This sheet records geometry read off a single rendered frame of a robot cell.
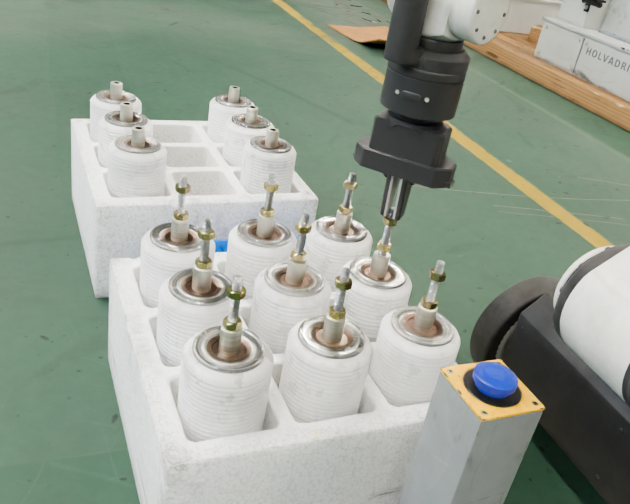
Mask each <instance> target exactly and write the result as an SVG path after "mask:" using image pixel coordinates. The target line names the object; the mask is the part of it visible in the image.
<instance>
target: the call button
mask: <svg viewBox="0 0 630 504"><path fill-rule="evenodd" d="M472 376H473V380H474V382H475V385H476V387H477V388H478V390H479V391H480V392H482V393H483V394H485V395H487V396H489V397H492V398H497V399H501V398H505V397H507V396H509V395H511V394H513V393H514V392H515V391H516V388H517V386H518V378H517V376H516V375H515V374H514V372H513V371H511V370H510V369H509V368H508V367H506V366H504V365H502V364H500V363H497V362H491V361H485V362H480V363H478V364H477V365H476V366H475V368H474V371H473V374H472Z"/></svg>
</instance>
